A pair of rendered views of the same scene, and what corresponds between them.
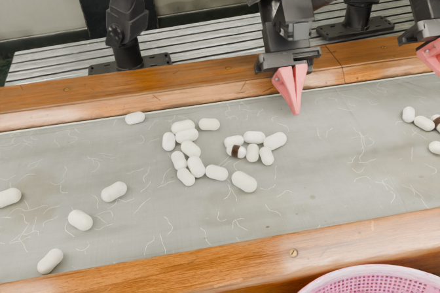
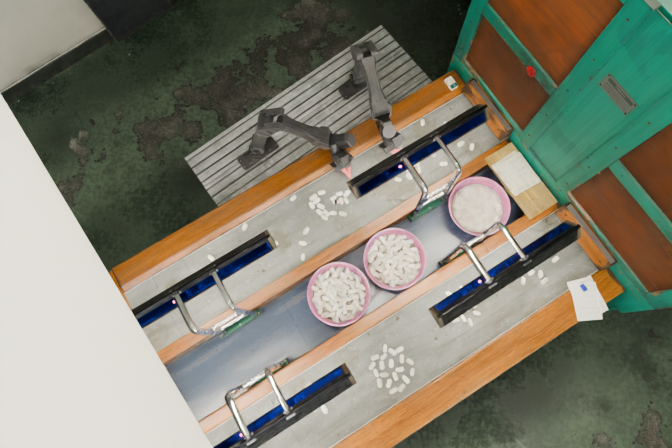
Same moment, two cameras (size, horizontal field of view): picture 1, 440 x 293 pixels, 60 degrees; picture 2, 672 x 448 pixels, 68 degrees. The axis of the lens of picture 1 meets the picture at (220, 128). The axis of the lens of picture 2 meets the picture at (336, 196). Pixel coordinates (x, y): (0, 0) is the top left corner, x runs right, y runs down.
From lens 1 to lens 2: 177 cm
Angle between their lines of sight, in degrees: 35
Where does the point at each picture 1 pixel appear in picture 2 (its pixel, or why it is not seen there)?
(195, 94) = (309, 178)
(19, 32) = (47, 57)
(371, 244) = (381, 224)
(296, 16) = (346, 162)
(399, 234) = (387, 218)
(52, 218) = (292, 245)
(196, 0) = not seen: outside the picture
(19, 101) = (245, 206)
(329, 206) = (369, 213)
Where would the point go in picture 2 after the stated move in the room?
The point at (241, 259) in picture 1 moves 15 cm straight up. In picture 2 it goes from (352, 239) to (351, 232)
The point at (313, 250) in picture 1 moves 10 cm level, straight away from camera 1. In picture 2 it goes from (368, 230) to (366, 208)
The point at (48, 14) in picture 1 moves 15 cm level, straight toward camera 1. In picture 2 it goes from (67, 32) to (82, 46)
